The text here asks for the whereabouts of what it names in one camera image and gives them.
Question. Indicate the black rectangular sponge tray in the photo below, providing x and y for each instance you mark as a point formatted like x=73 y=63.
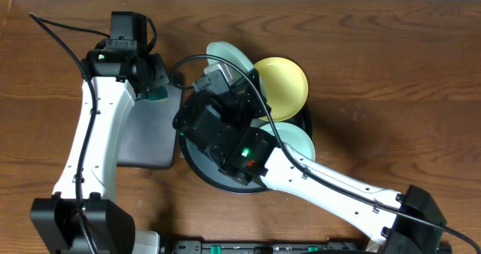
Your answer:
x=148 y=140

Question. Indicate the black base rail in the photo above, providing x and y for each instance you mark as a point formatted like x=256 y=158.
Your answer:
x=239 y=247

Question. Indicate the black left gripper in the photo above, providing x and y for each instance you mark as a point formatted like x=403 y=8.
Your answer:
x=162 y=78

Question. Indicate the yellow plate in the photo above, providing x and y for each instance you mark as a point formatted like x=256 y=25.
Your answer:
x=285 y=84

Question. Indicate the mint green plate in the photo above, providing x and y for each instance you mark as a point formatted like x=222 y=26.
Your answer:
x=296 y=138
x=229 y=52

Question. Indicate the green yellow sponge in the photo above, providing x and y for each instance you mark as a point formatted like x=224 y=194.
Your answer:
x=157 y=94

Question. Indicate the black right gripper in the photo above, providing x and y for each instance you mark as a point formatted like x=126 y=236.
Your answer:
x=252 y=95

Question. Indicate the round black tray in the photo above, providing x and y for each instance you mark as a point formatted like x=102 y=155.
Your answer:
x=208 y=170

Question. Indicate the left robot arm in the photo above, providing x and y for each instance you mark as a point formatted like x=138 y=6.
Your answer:
x=81 y=215

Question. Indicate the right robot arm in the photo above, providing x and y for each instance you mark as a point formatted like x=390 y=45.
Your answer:
x=397 y=222

